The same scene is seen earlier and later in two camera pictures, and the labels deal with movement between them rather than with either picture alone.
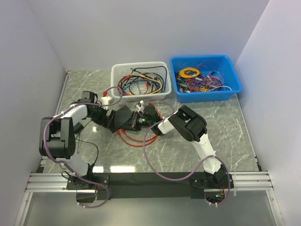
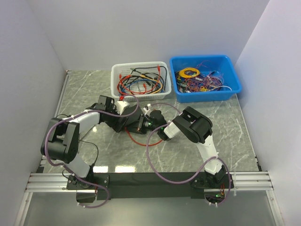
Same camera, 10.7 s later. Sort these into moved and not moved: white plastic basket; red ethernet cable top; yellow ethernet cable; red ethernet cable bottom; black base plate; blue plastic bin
Moved: red ethernet cable top; red ethernet cable bottom
Not moved: black base plate; yellow ethernet cable; white plastic basket; blue plastic bin
